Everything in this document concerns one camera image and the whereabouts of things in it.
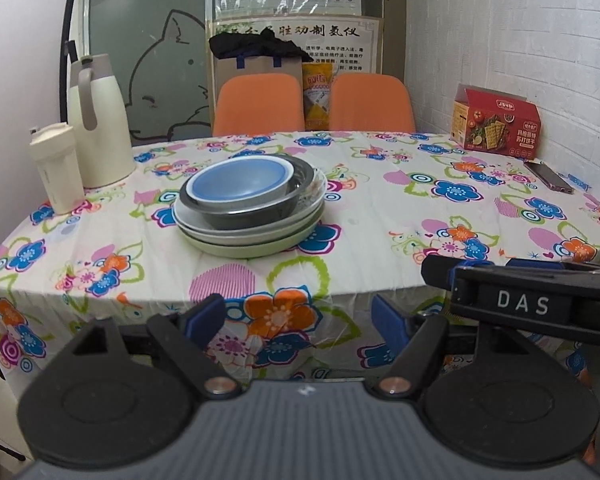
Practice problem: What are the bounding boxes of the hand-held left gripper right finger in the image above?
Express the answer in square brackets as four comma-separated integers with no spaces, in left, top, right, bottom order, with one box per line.
[372,294,481,401]

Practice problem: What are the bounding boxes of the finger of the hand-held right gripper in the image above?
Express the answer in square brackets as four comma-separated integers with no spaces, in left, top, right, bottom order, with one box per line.
[505,257,600,274]
[420,254,498,311]

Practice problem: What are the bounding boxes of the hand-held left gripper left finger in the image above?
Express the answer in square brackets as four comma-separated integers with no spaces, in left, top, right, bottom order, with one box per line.
[72,294,243,401]

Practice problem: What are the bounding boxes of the pale green plate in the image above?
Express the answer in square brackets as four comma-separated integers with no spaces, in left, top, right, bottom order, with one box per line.
[179,219,326,260]

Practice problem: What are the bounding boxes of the stainless steel bowl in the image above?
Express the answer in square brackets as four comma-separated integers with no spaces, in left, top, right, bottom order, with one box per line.
[180,156,317,231]

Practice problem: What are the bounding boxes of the translucent blue bowl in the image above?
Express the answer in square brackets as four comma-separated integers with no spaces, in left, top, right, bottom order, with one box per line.
[186,156,293,206]

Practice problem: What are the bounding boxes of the white bowl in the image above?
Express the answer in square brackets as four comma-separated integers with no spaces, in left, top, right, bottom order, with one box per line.
[215,154,298,202]

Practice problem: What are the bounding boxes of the smartphone in clear case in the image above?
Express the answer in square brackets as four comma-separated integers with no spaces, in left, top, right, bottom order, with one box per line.
[524,160,576,195]

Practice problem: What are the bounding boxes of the floral tablecloth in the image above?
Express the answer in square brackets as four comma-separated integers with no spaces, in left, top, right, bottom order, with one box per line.
[0,130,600,386]

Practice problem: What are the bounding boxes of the red cracker box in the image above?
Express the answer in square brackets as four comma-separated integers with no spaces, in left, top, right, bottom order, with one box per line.
[450,84,543,157]

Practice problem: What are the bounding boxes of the orange chair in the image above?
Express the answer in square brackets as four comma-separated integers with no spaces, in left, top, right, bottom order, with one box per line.
[212,74,306,137]
[328,73,417,133]

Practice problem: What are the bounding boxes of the cream tumbler with lid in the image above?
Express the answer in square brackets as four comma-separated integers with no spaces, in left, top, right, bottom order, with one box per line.
[28,122,87,216]

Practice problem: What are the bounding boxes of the cream thermos jug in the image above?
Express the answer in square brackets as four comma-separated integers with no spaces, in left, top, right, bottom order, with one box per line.
[66,40,137,189]

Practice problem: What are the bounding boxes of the yellow snack bag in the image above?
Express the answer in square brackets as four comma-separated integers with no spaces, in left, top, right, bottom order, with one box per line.
[301,62,337,131]

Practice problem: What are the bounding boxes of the frosted glass panel cartoon drawing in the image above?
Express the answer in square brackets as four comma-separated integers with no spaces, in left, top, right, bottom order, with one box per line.
[82,0,213,147]

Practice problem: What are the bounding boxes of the black cloth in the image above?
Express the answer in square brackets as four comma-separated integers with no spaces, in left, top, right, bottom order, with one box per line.
[209,30,305,61]

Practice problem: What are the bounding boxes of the calligraphy wall poster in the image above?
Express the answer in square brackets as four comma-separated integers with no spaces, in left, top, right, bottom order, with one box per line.
[205,15,385,83]

